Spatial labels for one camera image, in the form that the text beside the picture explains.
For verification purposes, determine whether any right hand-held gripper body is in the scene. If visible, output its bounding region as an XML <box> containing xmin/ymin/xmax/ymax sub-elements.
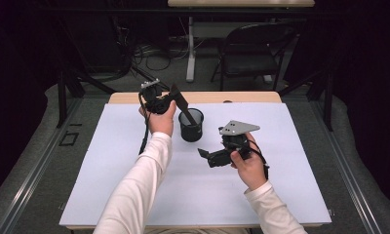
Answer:
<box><xmin>217</xmin><ymin>120</ymin><xmax>261</xmax><ymax>161</ymax></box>

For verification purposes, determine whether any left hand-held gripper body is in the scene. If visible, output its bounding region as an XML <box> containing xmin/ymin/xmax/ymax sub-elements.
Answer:
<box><xmin>138</xmin><ymin>78</ymin><xmax>172</xmax><ymax>115</ymax></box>

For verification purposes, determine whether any brown comb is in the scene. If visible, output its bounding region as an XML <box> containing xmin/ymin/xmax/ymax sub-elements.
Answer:
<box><xmin>169</xmin><ymin>83</ymin><xmax>198</xmax><ymax>127</ymax></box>

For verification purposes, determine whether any black mesh pen holder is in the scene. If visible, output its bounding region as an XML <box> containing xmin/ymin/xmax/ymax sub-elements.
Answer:
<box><xmin>177</xmin><ymin>107</ymin><xmax>205</xmax><ymax>143</ymax></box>

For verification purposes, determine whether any person's left hand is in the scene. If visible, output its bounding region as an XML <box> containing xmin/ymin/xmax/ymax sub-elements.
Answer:
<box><xmin>138</xmin><ymin>99</ymin><xmax>178</xmax><ymax>137</ymax></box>

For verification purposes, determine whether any person's right hand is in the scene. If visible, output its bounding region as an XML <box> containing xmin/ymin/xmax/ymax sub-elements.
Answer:
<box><xmin>230</xmin><ymin>132</ymin><xmax>269</xmax><ymax>192</ymax></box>

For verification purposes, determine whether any white desk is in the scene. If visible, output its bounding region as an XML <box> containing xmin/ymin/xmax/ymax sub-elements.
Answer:
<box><xmin>167</xmin><ymin>0</ymin><xmax>315</xmax><ymax>83</ymax></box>

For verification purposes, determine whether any white table sheet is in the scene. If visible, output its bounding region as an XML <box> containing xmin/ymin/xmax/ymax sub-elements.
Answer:
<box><xmin>58</xmin><ymin>102</ymin><xmax>332</xmax><ymax>227</ymax></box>

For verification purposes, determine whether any black folding chair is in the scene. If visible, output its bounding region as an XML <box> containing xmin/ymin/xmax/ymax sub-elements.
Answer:
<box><xmin>211</xmin><ymin>22</ymin><xmax>296</xmax><ymax>92</ymax></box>

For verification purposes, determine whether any black metal stand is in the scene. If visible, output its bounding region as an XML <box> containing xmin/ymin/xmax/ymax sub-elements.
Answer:
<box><xmin>278</xmin><ymin>68</ymin><xmax>334</xmax><ymax>132</ymax></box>
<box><xmin>56</xmin><ymin>68</ymin><xmax>117</xmax><ymax>129</ymax></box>

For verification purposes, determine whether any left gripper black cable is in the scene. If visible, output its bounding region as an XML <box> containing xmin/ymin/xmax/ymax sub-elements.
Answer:
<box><xmin>137</xmin><ymin>92</ymin><xmax>151</xmax><ymax>156</ymax></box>

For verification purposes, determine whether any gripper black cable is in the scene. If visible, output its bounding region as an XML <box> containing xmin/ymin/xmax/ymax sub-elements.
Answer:
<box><xmin>137</xmin><ymin>92</ymin><xmax>151</xmax><ymax>156</ymax></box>
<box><xmin>248</xmin><ymin>144</ymin><xmax>271</xmax><ymax>180</ymax></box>

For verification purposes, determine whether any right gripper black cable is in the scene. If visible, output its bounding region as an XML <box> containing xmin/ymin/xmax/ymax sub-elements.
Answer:
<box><xmin>248</xmin><ymin>144</ymin><xmax>271</xmax><ymax>180</ymax></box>

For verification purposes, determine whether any bundle of floor cables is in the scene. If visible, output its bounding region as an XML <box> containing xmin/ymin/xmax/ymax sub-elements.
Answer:
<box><xmin>116</xmin><ymin>19</ymin><xmax>192</xmax><ymax>82</ymax></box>

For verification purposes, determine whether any aluminium floor rail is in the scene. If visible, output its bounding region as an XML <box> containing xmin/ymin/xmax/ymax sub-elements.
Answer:
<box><xmin>284</xmin><ymin>99</ymin><xmax>383</xmax><ymax>234</ymax></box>
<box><xmin>0</xmin><ymin>97</ymin><xmax>84</xmax><ymax>234</ymax></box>

